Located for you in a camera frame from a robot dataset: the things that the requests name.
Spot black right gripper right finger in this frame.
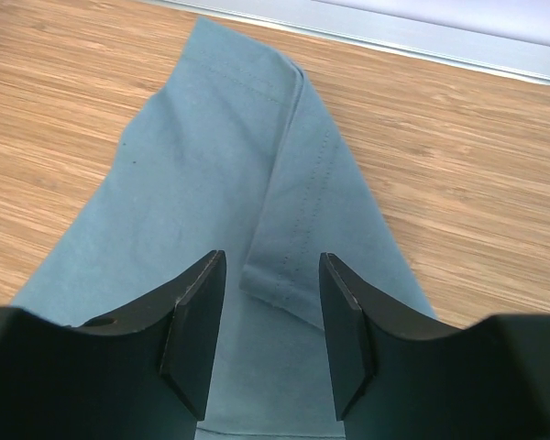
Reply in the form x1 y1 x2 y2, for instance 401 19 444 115
319 253 550 439

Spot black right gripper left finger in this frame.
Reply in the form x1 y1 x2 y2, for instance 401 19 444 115
0 250 226 439

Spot light blue t shirt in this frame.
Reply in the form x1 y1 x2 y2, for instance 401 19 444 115
13 18 433 439

